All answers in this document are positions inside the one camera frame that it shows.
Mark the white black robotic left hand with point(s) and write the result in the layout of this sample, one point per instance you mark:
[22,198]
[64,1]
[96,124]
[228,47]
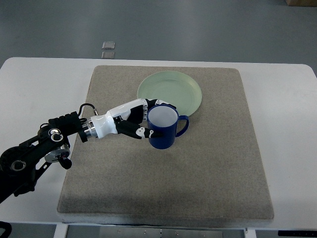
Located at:
[125,119]

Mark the blue enamel mug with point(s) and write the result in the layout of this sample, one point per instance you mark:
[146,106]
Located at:
[165,119]

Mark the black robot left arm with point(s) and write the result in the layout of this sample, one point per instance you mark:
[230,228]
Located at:
[21,166]

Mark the light green plate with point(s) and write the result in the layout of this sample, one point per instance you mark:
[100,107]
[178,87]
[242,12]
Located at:
[173,87]

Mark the lower floor outlet cover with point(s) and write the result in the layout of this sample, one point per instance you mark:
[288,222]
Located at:
[108,55]

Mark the floor outlet cover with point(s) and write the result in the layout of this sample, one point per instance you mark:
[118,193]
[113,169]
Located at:
[108,55]
[108,45]

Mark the upper floor outlet cover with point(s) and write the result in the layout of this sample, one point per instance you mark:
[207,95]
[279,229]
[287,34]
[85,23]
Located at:
[108,45]

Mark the beige square mat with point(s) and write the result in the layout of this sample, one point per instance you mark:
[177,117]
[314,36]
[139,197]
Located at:
[212,173]

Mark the cardboard box corner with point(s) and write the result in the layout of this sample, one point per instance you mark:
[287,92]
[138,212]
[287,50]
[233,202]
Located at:
[304,3]

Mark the black table control panel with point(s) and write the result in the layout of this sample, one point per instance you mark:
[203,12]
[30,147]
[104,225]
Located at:
[308,234]

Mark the metal table frame bar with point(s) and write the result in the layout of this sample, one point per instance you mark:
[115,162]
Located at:
[94,231]

